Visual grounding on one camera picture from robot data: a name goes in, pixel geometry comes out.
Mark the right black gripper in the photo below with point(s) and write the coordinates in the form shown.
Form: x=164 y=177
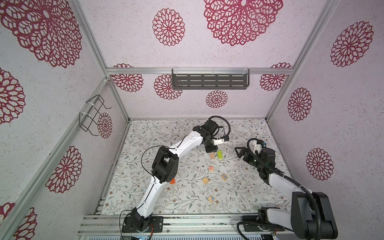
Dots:
x=244 y=152

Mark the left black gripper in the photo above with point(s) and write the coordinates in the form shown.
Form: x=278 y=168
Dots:
x=213 y=148

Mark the natural wood rectangular block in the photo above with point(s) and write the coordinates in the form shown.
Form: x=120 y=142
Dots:
x=212 y=156

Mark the green rectangular block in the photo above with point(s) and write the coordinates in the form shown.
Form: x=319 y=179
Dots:
x=220 y=155

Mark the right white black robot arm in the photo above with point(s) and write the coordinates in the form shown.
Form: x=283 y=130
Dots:
x=311 y=216

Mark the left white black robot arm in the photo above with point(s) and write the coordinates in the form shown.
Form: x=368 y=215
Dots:
x=165 y=167

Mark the orange picture cube block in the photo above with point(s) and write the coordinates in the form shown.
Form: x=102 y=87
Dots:
x=225 y=177

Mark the striped wooden cube block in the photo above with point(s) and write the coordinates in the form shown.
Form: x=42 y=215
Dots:
x=205 y=180

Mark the blue picture cube block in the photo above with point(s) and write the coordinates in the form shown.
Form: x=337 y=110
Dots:
x=211 y=199

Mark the grey metal wall shelf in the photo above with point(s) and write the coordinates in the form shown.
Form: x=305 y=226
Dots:
x=212 y=81

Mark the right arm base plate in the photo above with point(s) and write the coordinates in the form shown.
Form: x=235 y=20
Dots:
x=254 y=223

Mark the black wire wall rack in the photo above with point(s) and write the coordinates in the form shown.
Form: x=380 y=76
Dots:
x=96 y=121

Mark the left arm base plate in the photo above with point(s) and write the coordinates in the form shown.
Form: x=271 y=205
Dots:
x=156 y=223

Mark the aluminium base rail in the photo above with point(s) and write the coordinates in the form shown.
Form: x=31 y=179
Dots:
x=184 y=213

